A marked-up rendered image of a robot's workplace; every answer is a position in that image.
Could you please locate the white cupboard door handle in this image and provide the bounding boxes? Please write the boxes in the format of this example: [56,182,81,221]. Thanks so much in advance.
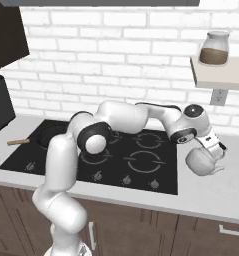
[88,221,98,252]

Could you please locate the brown cupboard door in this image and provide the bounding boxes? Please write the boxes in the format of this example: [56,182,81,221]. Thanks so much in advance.
[78,198,192,256]
[0,184,55,256]

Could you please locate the brown drawer front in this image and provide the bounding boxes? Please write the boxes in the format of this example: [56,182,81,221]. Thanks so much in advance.
[177,215,239,256]

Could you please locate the black countertop appliance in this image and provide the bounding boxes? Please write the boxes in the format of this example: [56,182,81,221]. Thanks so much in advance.
[0,73,17,138]

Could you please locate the glass jar brown contents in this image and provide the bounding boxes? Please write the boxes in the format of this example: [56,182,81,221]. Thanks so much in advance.
[198,30,231,67]

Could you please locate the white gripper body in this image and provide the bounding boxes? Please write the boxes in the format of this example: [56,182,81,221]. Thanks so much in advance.
[202,130,228,161]

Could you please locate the pale wall shelf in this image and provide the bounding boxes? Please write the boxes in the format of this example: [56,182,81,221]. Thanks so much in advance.
[189,55,239,91]

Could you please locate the black hob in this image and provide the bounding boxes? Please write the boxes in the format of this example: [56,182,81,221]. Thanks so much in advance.
[0,118,179,196]

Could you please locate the grey wall socket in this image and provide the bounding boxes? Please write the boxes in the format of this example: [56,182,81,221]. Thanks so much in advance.
[210,88,229,107]

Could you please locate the white drawer handle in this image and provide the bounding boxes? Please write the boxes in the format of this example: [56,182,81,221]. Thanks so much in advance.
[218,224,239,238]

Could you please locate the grey range hood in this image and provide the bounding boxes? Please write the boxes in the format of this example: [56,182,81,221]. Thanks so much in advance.
[0,0,201,8]

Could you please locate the black frying pan wooden handle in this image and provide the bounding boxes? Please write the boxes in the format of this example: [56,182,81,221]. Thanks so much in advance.
[6,123,73,150]

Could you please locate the dark wall cupboard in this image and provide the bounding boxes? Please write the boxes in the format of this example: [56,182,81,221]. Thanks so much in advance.
[0,0,31,73]

